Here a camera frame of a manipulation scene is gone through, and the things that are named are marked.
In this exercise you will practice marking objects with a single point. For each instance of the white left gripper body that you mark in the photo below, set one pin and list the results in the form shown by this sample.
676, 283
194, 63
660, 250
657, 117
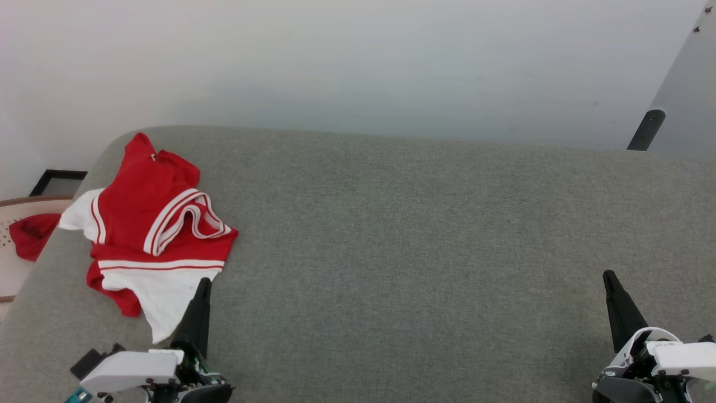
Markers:
131, 372

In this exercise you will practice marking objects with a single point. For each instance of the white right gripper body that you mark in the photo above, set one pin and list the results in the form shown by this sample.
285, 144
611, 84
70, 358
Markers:
679, 358

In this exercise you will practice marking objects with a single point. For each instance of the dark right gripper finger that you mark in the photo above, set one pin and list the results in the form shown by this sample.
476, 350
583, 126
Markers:
623, 316

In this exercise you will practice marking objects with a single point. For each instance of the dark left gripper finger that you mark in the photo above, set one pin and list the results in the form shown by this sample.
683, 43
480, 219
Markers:
197, 319

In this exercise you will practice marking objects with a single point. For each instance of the red and white jersey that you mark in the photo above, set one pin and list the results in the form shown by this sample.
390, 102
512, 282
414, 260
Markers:
140, 196

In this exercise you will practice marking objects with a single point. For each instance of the white perforated laundry basket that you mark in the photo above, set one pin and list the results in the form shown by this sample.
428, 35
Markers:
8, 274

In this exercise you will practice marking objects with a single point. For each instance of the red cloth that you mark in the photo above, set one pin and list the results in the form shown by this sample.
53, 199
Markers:
31, 235

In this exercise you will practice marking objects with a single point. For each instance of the black metal leg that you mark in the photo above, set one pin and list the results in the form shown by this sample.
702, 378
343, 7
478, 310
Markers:
647, 129

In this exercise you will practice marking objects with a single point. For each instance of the grey fabric sofa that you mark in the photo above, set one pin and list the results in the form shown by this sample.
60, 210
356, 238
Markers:
419, 252

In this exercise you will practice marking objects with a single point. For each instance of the grey table panel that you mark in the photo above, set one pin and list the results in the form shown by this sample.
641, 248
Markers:
691, 84

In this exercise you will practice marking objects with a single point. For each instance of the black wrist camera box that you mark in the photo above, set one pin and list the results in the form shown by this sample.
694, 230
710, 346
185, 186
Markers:
89, 361

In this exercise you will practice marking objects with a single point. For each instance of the black rectangular frame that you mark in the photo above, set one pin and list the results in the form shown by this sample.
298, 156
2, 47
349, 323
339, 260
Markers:
61, 173

